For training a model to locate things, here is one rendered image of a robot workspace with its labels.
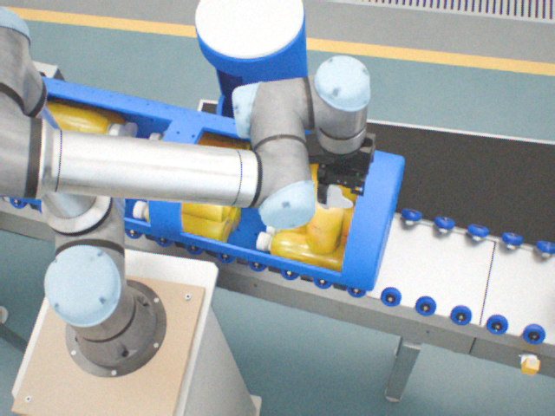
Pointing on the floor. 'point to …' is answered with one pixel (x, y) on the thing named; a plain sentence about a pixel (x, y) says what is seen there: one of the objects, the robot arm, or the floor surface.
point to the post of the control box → (13, 340)
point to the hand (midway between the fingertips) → (327, 192)
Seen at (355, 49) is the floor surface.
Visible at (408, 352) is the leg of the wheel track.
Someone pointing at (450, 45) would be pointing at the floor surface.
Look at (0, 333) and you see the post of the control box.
